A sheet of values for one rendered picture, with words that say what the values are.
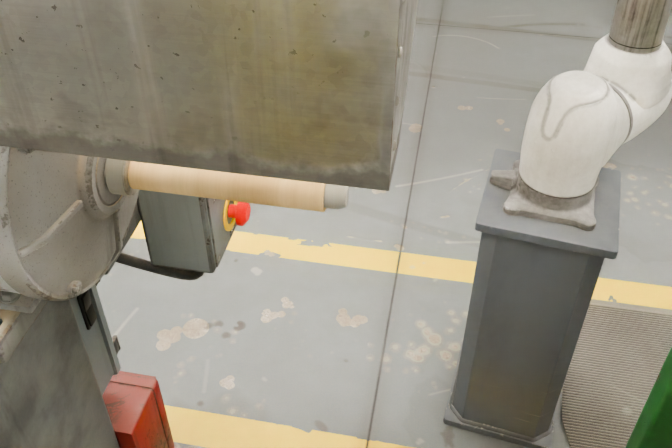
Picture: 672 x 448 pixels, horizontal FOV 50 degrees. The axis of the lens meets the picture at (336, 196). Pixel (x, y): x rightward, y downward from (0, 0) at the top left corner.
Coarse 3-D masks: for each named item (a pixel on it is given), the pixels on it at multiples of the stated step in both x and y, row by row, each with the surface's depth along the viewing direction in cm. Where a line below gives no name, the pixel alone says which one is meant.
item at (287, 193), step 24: (144, 168) 65; (168, 168) 64; (192, 168) 64; (168, 192) 65; (192, 192) 64; (216, 192) 64; (240, 192) 63; (264, 192) 63; (288, 192) 63; (312, 192) 62
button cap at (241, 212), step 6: (234, 204) 104; (240, 204) 103; (246, 204) 103; (228, 210) 103; (234, 210) 103; (240, 210) 102; (246, 210) 103; (228, 216) 104; (234, 216) 104; (240, 216) 102; (246, 216) 103; (240, 222) 103
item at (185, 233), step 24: (144, 192) 94; (144, 216) 97; (168, 216) 96; (192, 216) 95; (216, 216) 98; (168, 240) 99; (192, 240) 98; (216, 240) 100; (144, 264) 105; (168, 264) 102; (192, 264) 101; (216, 264) 102
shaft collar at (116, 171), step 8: (112, 160) 64; (120, 160) 64; (112, 168) 64; (120, 168) 64; (112, 176) 64; (120, 176) 64; (112, 184) 65; (120, 184) 64; (128, 184) 65; (112, 192) 66; (120, 192) 65; (128, 192) 65; (136, 192) 67
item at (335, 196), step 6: (330, 186) 63; (336, 186) 63; (342, 186) 63; (324, 192) 62; (330, 192) 62; (336, 192) 62; (342, 192) 62; (348, 192) 64; (324, 198) 63; (330, 198) 62; (336, 198) 62; (342, 198) 62; (324, 204) 63; (330, 204) 63; (336, 204) 63; (342, 204) 63
